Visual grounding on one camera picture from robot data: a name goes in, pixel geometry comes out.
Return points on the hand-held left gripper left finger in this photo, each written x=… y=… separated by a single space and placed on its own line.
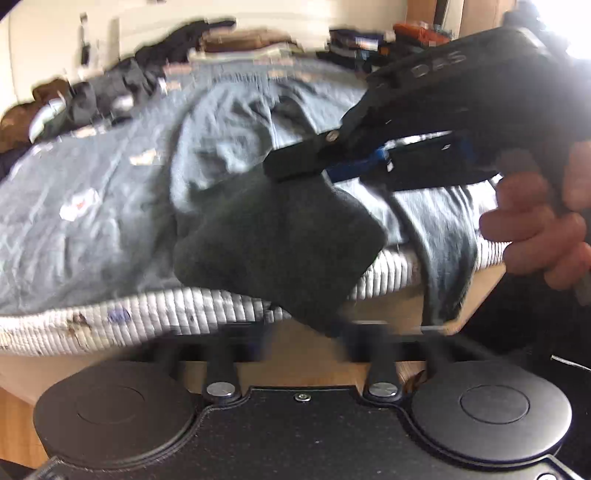
x=221 y=369

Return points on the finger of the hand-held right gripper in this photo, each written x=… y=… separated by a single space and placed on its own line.
x=300 y=157
x=355 y=168

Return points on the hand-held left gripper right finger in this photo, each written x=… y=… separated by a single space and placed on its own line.
x=382 y=371

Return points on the grey sweatpants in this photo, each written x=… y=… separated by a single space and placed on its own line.
x=277 y=230

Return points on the stack of folded navy clothes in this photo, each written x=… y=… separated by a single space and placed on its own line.
x=351 y=46

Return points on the stack of folded brown clothes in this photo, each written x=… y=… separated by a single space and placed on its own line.
x=240 y=44

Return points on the heap of black clothes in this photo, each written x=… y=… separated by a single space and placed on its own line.
x=184 y=41

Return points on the pile of dark grey clothes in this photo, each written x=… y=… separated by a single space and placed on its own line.
x=124 y=87

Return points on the person's right hand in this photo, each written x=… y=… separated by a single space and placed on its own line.
x=531 y=240

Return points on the white mattress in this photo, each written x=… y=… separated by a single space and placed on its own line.
x=184 y=309

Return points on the folded orange garment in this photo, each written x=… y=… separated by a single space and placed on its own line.
x=415 y=32

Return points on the grey quilted printed bedspread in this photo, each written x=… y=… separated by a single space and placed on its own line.
x=92 y=184

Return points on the black hanging brush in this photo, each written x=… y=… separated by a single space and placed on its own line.
x=85 y=53

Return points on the light blue garment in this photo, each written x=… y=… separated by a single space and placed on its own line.
x=46 y=115

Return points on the brown jacket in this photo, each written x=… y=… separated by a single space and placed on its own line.
x=46 y=90

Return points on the wooden bed frame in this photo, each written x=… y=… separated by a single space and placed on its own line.
x=46 y=369

